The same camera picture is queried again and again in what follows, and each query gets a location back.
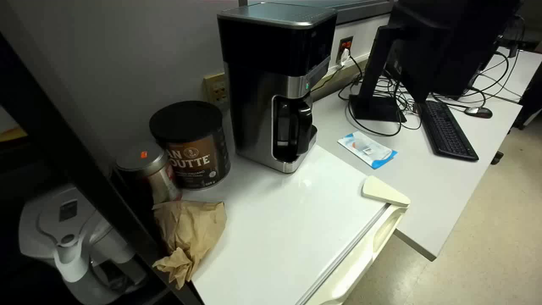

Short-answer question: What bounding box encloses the cream wedge-shaped pad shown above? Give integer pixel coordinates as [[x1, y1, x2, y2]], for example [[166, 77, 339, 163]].
[[361, 175, 412, 209]]

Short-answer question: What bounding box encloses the black and steel coffee machine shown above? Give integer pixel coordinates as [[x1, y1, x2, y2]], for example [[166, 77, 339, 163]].
[[217, 4, 339, 175]]

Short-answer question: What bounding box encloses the white water filter pitcher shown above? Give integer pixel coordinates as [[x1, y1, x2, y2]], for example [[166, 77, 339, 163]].
[[15, 182, 149, 305]]

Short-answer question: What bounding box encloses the glass carafe with black handle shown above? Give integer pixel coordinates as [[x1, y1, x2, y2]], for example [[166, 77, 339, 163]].
[[273, 95, 319, 165]]

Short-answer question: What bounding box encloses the steel canister with orange dot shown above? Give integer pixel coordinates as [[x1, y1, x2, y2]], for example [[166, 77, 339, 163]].
[[114, 143, 183, 209]]

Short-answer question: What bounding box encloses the black computer keyboard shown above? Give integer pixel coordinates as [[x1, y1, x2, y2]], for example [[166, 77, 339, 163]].
[[417, 100, 481, 165]]

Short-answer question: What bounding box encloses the blue and white wipes packet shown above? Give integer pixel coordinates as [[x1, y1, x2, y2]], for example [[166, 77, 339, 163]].
[[337, 131, 400, 172]]

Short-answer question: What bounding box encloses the black computer mouse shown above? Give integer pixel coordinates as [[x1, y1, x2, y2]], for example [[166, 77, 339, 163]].
[[463, 106, 495, 121]]

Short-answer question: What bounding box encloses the black computer monitor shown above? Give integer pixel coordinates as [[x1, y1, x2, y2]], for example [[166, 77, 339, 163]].
[[347, 0, 522, 124]]

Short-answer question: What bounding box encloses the black desk cable bundle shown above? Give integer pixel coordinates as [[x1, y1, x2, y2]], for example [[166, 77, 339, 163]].
[[432, 50, 525, 109]]

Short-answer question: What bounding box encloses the beige wall outlet plate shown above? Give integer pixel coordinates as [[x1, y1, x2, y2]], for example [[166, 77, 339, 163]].
[[202, 70, 231, 106]]

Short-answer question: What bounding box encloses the crumpled brown paper bag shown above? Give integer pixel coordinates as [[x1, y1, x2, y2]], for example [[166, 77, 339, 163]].
[[149, 199, 229, 292]]

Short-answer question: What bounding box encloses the brown coffee can black lid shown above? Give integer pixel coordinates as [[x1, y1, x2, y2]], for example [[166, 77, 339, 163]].
[[148, 100, 232, 192]]

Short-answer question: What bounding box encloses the red-framed wall power socket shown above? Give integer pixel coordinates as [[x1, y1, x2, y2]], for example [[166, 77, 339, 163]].
[[336, 36, 356, 68]]

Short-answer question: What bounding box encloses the black cable loop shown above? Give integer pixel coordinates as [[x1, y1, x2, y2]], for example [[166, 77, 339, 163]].
[[337, 77, 424, 139]]

